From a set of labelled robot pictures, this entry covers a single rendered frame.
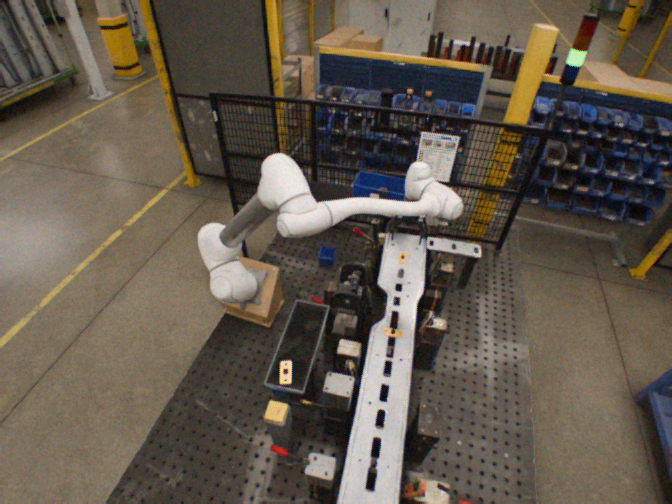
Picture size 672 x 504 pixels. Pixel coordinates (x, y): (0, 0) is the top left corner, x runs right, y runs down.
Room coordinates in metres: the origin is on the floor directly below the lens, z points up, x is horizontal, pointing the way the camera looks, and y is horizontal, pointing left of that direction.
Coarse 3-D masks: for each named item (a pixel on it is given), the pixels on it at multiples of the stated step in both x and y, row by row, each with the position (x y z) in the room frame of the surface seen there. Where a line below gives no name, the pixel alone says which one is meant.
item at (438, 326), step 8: (440, 320) 0.90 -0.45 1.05; (432, 328) 0.87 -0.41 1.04; (440, 328) 0.86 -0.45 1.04; (424, 336) 0.87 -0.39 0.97; (432, 336) 0.87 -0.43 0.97; (440, 336) 0.86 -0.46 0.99; (424, 344) 0.87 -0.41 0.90; (432, 344) 0.87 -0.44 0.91; (440, 344) 0.87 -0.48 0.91; (416, 352) 0.91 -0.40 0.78; (424, 352) 0.87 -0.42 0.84; (432, 352) 0.86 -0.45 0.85; (416, 360) 0.87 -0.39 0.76; (424, 360) 0.86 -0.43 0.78; (432, 360) 0.86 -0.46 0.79; (416, 368) 0.86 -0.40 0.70; (424, 368) 0.86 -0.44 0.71
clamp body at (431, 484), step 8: (416, 480) 0.28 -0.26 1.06; (424, 480) 0.28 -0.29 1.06; (432, 480) 0.29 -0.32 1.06; (432, 488) 0.26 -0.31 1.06; (440, 488) 0.27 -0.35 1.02; (448, 488) 0.26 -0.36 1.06; (400, 496) 0.31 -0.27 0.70; (416, 496) 0.24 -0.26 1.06; (424, 496) 0.24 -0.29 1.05; (432, 496) 0.24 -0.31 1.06; (440, 496) 0.24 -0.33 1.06; (448, 496) 0.24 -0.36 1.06
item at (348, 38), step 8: (336, 32) 6.19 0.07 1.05; (344, 32) 6.21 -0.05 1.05; (352, 32) 6.22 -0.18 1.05; (360, 32) 6.30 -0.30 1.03; (320, 40) 5.65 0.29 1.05; (328, 40) 5.66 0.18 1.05; (336, 40) 5.67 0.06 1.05; (344, 40) 5.68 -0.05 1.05; (352, 40) 5.73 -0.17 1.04; (360, 40) 5.71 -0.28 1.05; (368, 40) 5.72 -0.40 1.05; (376, 40) 5.74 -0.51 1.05; (344, 48) 5.59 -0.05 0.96; (352, 48) 5.73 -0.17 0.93; (360, 48) 5.68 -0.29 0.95; (368, 48) 5.64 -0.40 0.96; (376, 48) 5.69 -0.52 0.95; (352, 56) 5.72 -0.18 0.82
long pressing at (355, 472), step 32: (384, 256) 1.33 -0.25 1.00; (416, 256) 1.34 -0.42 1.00; (384, 288) 1.11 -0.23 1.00; (416, 288) 1.12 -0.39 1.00; (384, 320) 0.93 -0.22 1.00; (384, 352) 0.77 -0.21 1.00; (352, 448) 0.40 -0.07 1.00; (384, 448) 0.40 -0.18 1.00; (352, 480) 0.30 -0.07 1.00; (384, 480) 0.30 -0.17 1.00
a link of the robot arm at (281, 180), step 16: (272, 160) 1.14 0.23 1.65; (288, 160) 1.15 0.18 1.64; (272, 176) 1.09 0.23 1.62; (288, 176) 1.08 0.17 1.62; (272, 192) 1.06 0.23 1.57; (288, 192) 1.04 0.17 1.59; (304, 192) 1.05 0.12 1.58; (256, 208) 1.11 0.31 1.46; (272, 208) 1.08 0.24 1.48; (208, 224) 1.31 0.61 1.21; (240, 224) 1.14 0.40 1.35; (256, 224) 1.13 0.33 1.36; (208, 240) 1.20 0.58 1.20; (224, 240) 1.17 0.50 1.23; (240, 240) 1.16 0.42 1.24; (208, 256) 1.17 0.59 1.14; (224, 256) 1.16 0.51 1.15
